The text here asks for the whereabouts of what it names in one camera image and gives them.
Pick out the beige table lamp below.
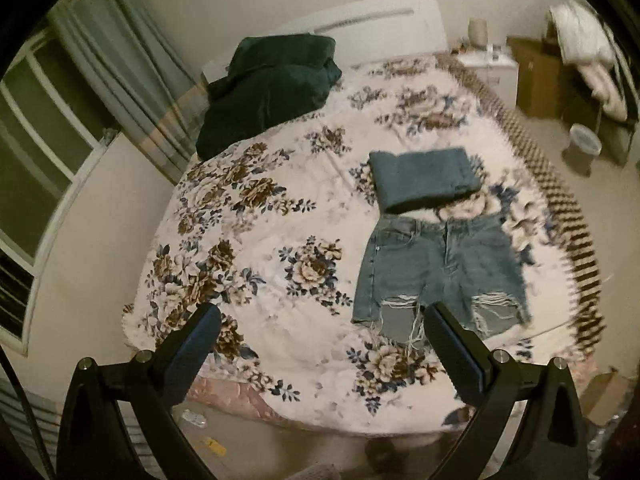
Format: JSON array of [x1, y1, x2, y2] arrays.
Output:
[[468, 18, 489, 50]]

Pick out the white puffer jacket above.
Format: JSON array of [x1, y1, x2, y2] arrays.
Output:
[[549, 0, 615, 68]]

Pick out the brown cardboard box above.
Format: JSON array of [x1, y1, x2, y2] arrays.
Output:
[[506, 36, 567, 119]]

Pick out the green curtain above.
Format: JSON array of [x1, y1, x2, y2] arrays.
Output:
[[48, 0, 208, 183]]

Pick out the window frame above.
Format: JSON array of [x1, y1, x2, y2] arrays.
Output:
[[0, 28, 115, 353]]

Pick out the pink garment on chair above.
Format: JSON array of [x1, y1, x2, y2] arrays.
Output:
[[577, 63, 628, 122]]

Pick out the grey waste bin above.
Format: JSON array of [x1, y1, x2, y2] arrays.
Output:
[[562, 124, 602, 177]]

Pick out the white bed headboard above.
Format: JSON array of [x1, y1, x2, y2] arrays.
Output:
[[202, 0, 449, 82]]

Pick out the ripped denim shorts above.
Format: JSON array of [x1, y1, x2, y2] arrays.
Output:
[[352, 214, 530, 344]]

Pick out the white nightstand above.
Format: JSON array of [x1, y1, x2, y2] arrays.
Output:
[[457, 51, 520, 108]]

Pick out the floral bed quilt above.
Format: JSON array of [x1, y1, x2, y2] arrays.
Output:
[[122, 54, 604, 436]]

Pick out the dark green blanket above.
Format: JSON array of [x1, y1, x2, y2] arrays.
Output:
[[195, 34, 342, 160]]

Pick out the folded denim pants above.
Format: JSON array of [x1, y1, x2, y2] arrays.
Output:
[[369, 148, 482, 214]]

